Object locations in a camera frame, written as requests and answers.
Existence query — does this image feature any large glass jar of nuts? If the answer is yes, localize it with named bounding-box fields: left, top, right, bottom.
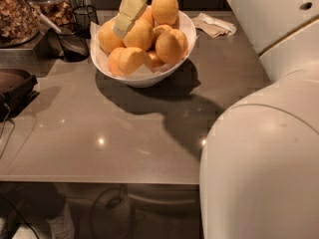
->
left=0, top=0, right=39, bottom=48

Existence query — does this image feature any orange in bowl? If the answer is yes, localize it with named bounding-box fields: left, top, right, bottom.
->
left=123, top=19, right=154, bottom=51
left=98, top=20, right=125, bottom=53
left=152, top=0, right=179, bottom=25
left=156, top=29, right=188, bottom=64
left=118, top=47, right=153, bottom=76

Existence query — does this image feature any centre orange in bowl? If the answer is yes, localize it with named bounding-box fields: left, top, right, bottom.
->
left=123, top=19, right=154, bottom=51

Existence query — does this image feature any left orange in bowl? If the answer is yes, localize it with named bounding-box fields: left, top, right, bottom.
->
left=98, top=20, right=125, bottom=53

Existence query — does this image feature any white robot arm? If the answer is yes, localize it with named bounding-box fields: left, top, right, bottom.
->
left=199, top=0, right=319, bottom=239

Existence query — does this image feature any thin black cable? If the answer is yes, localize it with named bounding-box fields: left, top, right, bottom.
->
left=0, top=103, right=17, bottom=160

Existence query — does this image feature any small orange behind right orange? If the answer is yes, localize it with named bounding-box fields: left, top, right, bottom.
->
left=154, top=24, right=172, bottom=41

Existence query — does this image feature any right orange in bowl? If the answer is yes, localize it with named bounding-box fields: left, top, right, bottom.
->
left=156, top=29, right=188, bottom=64

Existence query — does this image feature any steel counter shelf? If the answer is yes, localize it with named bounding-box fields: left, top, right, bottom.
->
left=0, top=27, right=50, bottom=72

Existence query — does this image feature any low orange between front oranges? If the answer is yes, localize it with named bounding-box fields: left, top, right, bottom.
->
left=148, top=51, right=164, bottom=68

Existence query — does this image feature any front orange in bowl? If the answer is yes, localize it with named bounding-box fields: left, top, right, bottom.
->
left=118, top=47, right=153, bottom=76

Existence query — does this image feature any front left partly hidden orange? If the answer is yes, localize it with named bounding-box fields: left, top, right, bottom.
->
left=108, top=47, right=125, bottom=77

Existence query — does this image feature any white utensil handle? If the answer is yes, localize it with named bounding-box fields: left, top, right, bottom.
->
left=36, top=11, right=62, bottom=34

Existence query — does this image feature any crumpled paper napkin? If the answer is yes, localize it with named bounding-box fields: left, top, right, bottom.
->
left=191, top=13, right=237, bottom=38

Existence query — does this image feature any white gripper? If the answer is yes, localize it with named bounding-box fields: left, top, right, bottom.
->
left=114, top=0, right=147, bottom=38

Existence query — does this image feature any black wire mesh cup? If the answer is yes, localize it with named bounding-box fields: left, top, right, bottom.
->
left=73, top=5, right=98, bottom=39

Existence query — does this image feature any top orange in bowl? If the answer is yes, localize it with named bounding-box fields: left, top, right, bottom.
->
left=152, top=0, right=179, bottom=25

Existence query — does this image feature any white ceramic bowl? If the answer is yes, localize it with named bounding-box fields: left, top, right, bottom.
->
left=90, top=8, right=197, bottom=89

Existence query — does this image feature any back left small orange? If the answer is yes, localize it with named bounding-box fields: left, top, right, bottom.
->
left=141, top=7, right=155, bottom=26

